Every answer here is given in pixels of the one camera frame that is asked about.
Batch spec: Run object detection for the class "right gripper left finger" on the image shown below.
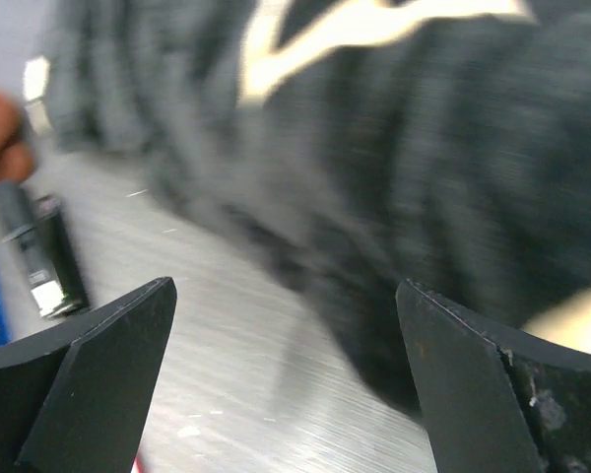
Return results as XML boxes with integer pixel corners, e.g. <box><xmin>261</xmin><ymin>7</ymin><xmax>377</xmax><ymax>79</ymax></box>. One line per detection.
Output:
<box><xmin>0</xmin><ymin>277</ymin><xmax>177</xmax><ymax>473</ymax></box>

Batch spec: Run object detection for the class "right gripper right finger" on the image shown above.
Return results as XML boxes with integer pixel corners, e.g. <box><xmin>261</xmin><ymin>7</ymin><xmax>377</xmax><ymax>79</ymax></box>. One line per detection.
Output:
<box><xmin>396</xmin><ymin>281</ymin><xmax>591</xmax><ymax>473</ymax></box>

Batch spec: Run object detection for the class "brown folded cloth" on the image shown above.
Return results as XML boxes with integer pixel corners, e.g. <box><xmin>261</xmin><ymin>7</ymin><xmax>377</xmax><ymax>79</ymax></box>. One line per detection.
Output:
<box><xmin>0</xmin><ymin>91</ymin><xmax>35</xmax><ymax>183</ymax></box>

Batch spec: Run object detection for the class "black floral plush blanket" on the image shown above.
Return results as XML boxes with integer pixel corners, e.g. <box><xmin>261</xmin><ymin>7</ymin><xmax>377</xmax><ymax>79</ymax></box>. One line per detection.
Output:
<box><xmin>44</xmin><ymin>1</ymin><xmax>591</xmax><ymax>412</ymax></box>

